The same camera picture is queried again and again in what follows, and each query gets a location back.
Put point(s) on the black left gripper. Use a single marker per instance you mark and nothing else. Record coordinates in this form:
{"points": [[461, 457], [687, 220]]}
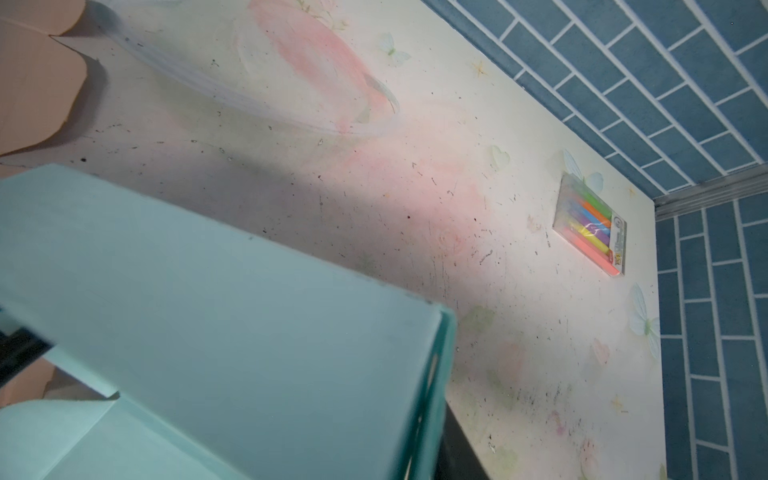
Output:
{"points": [[18, 350]]}

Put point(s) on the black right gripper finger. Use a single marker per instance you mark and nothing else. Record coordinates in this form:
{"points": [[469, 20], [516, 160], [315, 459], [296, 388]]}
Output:
{"points": [[456, 458]]}

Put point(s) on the light teal paper box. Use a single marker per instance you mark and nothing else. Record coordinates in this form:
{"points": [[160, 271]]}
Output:
{"points": [[226, 356]]}

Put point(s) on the clear box of markers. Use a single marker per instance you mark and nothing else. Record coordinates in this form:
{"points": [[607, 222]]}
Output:
{"points": [[585, 221]]}

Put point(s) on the flat pink paper box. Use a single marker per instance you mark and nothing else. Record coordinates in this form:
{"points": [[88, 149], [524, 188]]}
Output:
{"points": [[40, 77]]}

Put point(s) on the aluminium right corner post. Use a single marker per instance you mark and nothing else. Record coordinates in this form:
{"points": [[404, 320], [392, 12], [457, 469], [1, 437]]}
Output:
{"points": [[744, 183]]}

